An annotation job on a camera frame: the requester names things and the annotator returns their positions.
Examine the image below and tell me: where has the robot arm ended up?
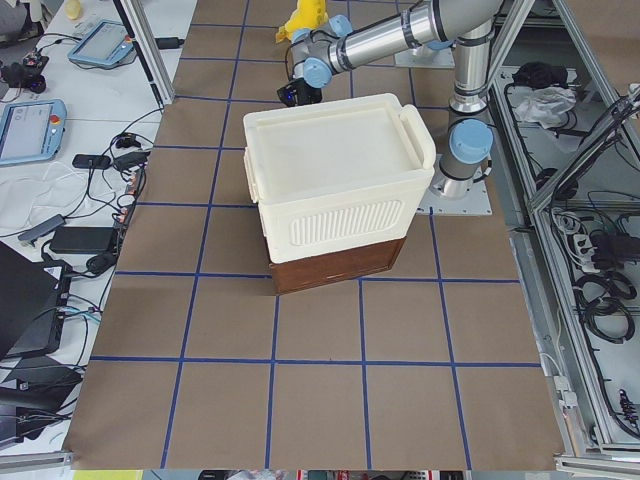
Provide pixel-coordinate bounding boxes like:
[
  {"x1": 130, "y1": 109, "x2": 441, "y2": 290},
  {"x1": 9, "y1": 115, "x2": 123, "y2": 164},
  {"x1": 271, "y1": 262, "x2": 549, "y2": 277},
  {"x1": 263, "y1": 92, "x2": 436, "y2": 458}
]
[{"x1": 277, "y1": 1, "x2": 501, "y2": 216}]

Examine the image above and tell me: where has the dark wooden drawer cabinet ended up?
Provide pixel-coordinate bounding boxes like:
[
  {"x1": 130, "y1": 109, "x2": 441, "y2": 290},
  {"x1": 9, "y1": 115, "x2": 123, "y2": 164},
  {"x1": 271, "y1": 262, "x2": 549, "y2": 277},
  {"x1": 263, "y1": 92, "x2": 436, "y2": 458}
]
[{"x1": 269, "y1": 237, "x2": 406, "y2": 294}]

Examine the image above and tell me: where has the cream plastic storage box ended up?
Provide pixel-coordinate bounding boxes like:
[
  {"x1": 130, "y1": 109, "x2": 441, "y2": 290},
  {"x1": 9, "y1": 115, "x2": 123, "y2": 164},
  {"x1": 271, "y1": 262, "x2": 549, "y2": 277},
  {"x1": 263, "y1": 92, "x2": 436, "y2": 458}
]
[{"x1": 243, "y1": 93, "x2": 436, "y2": 264}]

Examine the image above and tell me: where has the yellow plush dinosaur toy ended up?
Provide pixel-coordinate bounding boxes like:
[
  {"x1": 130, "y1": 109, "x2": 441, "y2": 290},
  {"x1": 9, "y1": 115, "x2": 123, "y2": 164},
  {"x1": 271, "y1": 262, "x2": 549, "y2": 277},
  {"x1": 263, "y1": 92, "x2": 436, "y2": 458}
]
[{"x1": 275, "y1": 0, "x2": 329, "y2": 43}]

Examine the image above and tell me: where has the black power brick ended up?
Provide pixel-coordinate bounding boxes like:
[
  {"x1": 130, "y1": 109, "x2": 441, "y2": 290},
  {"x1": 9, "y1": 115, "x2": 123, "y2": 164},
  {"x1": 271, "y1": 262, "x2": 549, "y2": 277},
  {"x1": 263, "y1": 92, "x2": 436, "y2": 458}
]
[{"x1": 50, "y1": 226, "x2": 115, "y2": 254}]

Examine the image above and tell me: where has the white crumpled cloth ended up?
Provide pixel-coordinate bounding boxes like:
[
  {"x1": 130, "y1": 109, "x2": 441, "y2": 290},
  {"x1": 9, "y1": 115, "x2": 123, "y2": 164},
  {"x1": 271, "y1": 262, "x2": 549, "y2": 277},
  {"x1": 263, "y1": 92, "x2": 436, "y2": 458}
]
[{"x1": 514, "y1": 86, "x2": 576, "y2": 129}]

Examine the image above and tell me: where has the blue teach pendant upper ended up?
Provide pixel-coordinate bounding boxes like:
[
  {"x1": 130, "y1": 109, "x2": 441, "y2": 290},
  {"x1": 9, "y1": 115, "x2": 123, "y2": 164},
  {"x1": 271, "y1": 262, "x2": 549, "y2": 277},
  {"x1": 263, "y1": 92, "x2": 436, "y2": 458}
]
[{"x1": 67, "y1": 20, "x2": 134, "y2": 70}]

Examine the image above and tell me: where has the blue teach pendant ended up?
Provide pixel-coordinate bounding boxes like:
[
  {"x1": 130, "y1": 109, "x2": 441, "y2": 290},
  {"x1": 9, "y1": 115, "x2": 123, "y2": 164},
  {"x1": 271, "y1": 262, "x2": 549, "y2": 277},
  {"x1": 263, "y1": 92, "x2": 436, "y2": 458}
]
[
  {"x1": 1, "y1": 99, "x2": 67, "y2": 167},
  {"x1": 67, "y1": 20, "x2": 134, "y2": 70}
]

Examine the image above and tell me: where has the black laptop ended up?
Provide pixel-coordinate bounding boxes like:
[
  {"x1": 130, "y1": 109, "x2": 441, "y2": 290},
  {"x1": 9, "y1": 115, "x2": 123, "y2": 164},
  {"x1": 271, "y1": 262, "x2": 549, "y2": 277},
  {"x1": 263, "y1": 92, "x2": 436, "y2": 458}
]
[{"x1": 1, "y1": 244, "x2": 71, "y2": 360}]

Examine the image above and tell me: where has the blue teach pendant lower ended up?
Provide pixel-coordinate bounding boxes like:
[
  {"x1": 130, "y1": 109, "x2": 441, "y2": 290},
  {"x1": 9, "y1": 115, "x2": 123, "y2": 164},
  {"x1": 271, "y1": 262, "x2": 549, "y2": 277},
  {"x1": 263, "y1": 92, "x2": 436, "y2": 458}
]
[{"x1": 1, "y1": 99, "x2": 67, "y2": 167}]

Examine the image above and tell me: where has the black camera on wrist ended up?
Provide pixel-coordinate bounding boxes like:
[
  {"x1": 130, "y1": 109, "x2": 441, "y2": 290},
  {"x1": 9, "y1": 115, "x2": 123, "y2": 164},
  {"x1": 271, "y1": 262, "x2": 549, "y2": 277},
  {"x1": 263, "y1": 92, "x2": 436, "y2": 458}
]
[{"x1": 277, "y1": 78, "x2": 323, "y2": 107}]

